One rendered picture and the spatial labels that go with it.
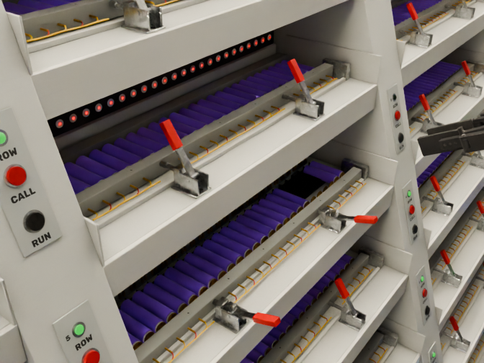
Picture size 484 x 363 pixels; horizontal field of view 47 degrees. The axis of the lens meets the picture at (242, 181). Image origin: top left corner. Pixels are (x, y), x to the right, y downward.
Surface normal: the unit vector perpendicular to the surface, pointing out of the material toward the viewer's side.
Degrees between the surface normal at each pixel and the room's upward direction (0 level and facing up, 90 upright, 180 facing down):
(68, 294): 90
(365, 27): 90
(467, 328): 18
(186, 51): 108
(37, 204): 90
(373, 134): 90
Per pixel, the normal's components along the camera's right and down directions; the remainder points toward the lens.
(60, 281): 0.76, 0.04
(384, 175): -0.61, 0.41
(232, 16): 0.80, 0.32
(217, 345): 0.00, -0.85
